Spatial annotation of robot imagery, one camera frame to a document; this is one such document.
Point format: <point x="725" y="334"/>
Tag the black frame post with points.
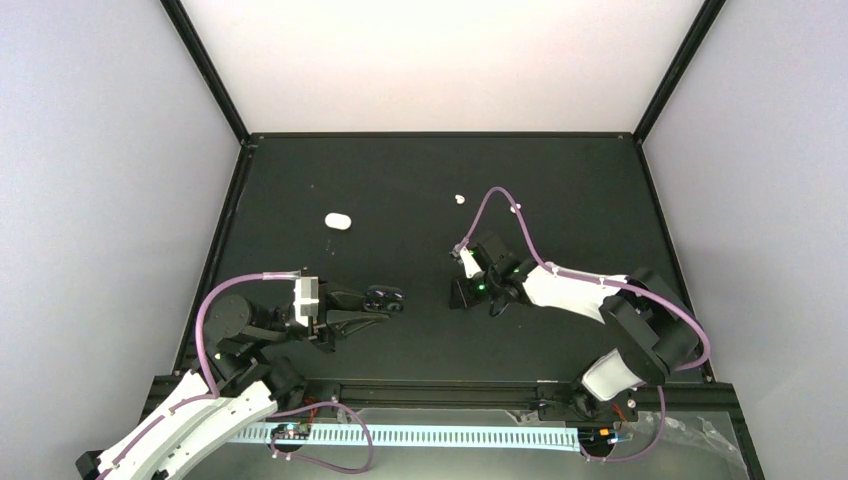
<point x="684" y="55"/>
<point x="184" y="27"/>

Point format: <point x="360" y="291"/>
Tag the white slotted cable duct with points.
<point x="420" y="436"/>

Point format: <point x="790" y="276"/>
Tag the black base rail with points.
<point x="363" y="394"/>

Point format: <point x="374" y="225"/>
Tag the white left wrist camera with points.
<point x="306" y="304"/>

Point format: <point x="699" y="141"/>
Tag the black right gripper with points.
<point x="462" y="298"/>

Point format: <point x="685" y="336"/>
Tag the white earbud charging case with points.
<point x="338" y="221"/>

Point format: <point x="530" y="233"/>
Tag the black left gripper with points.
<point x="337" y="309"/>

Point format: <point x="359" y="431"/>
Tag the black earbud charging case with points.
<point x="384" y="299"/>

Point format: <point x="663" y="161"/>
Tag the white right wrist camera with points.
<point x="470" y="265"/>

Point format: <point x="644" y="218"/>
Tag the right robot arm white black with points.
<point x="652" y="331"/>

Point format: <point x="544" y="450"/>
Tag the black frame post left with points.
<point x="184" y="27"/>

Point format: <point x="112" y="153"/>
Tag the black frame post right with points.
<point x="684" y="55"/>

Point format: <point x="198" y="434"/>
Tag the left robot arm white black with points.
<point x="232" y="384"/>

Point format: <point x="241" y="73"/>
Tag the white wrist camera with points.
<point x="470" y="265"/>
<point x="306" y="304"/>

